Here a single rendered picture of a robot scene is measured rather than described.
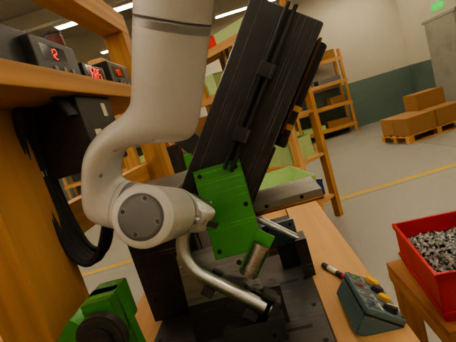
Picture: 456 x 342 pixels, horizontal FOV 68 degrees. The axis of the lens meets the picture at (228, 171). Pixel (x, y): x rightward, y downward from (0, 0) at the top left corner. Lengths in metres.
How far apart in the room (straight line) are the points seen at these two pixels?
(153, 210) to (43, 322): 0.33
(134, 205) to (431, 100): 7.17
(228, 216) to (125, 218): 0.37
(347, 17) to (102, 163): 10.31
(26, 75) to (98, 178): 0.20
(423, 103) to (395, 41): 3.98
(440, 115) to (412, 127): 0.57
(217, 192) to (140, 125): 0.40
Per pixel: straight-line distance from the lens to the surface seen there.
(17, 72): 0.60
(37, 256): 0.70
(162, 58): 0.39
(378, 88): 10.69
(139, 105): 0.42
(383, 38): 10.90
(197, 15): 0.40
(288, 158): 3.46
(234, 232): 0.79
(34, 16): 8.80
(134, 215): 0.45
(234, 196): 0.78
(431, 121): 6.97
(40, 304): 0.69
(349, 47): 10.51
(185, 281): 0.85
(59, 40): 1.12
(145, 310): 1.16
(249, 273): 0.76
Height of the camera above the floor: 1.37
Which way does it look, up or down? 9 degrees down
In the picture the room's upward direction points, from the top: 17 degrees counter-clockwise
